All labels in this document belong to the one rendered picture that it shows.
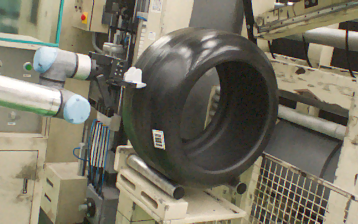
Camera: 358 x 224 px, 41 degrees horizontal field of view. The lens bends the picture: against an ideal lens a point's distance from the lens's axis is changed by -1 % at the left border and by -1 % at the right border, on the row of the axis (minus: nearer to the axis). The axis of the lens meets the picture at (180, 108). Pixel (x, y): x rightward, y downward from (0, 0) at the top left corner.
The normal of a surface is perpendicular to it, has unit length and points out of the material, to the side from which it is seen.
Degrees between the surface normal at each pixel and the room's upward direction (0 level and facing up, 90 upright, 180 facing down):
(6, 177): 90
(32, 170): 90
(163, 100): 84
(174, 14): 90
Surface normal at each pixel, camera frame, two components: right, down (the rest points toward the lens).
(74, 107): 0.66, 0.25
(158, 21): -0.82, -0.04
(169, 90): -0.17, -0.08
